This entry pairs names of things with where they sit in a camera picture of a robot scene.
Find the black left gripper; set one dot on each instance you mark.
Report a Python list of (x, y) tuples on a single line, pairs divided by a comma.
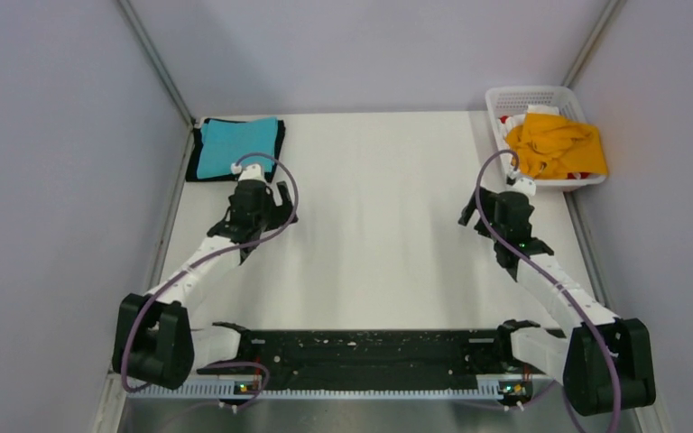
[(281, 213)]

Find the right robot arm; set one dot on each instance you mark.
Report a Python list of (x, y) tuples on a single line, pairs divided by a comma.
[(602, 361)]

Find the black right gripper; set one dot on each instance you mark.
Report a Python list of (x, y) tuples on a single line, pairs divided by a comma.
[(469, 210)]

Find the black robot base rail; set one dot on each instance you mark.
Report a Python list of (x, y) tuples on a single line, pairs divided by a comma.
[(373, 361)]

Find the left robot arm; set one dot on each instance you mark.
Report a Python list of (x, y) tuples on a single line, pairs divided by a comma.
[(158, 338)]

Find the cyan t shirt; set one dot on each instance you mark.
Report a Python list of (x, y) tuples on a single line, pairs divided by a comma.
[(233, 146)]

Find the folded black t shirt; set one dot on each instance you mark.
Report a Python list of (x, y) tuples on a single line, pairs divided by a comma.
[(191, 161)]

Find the white slotted cable duct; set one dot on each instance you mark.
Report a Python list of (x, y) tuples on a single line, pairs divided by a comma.
[(227, 389)]

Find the yellow t shirt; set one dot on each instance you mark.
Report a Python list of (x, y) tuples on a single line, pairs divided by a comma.
[(591, 155)]

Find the white plastic basket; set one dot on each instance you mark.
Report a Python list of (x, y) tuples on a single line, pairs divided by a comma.
[(506, 101)]

